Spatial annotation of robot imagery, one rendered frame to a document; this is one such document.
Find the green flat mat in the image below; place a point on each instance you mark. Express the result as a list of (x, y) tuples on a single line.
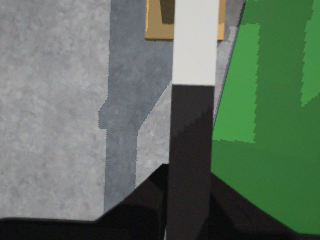
[(266, 134)]

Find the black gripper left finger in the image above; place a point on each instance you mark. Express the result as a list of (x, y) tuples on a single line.
[(140, 216)]

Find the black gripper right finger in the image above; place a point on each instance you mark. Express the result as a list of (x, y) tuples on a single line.
[(233, 217)]

